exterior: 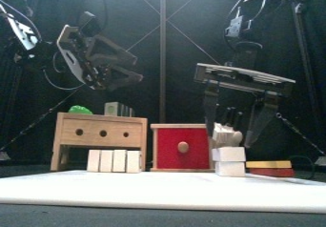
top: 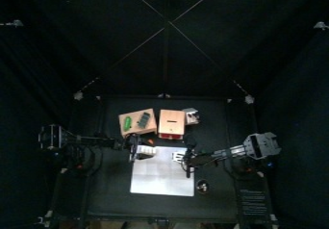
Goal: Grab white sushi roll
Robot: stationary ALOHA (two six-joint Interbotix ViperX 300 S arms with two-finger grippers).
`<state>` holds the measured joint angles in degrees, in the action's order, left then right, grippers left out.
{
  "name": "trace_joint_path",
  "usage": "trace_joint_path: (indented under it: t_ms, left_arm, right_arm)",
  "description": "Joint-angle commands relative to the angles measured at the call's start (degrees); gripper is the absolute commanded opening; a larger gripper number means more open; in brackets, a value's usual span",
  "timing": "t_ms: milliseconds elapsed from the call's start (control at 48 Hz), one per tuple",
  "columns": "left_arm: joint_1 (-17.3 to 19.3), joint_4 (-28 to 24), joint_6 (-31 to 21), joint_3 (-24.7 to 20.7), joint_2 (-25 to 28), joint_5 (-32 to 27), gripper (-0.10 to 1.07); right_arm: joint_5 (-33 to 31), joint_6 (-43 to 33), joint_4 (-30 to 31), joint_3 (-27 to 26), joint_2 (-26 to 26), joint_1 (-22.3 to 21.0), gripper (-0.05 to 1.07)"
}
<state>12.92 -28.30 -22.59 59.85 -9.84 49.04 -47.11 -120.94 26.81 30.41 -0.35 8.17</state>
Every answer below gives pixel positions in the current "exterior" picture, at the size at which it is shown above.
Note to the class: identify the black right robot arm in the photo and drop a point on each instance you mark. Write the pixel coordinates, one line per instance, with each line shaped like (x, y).
(250, 17)

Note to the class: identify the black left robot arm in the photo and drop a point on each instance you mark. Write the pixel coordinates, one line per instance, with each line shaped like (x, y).
(26, 51)

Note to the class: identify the wooden knife block black knives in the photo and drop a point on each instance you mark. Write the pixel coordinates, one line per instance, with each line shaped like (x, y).
(227, 135)

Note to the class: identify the white toy block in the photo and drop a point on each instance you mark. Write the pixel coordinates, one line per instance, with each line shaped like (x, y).
(119, 160)
(94, 160)
(229, 154)
(106, 160)
(230, 169)
(132, 161)

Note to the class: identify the yellow flat block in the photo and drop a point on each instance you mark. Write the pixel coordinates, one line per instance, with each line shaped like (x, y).
(269, 164)

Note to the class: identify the red box with wooden knob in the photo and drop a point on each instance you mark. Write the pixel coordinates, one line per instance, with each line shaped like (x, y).
(182, 148)

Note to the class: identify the green toy vegetable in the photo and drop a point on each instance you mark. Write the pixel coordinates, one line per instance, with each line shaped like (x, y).
(79, 110)

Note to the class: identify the red flat block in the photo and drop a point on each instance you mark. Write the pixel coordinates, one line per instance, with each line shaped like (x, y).
(273, 172)

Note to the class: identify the wooden bench with three holes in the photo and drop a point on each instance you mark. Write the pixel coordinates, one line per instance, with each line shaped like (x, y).
(102, 132)

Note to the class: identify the white table mat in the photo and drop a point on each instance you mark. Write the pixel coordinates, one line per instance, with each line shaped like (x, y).
(161, 189)

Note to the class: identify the vertical metal frame pole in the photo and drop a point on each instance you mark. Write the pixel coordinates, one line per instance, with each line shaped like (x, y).
(162, 46)

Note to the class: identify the black frame post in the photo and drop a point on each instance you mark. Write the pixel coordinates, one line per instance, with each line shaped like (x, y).
(305, 62)

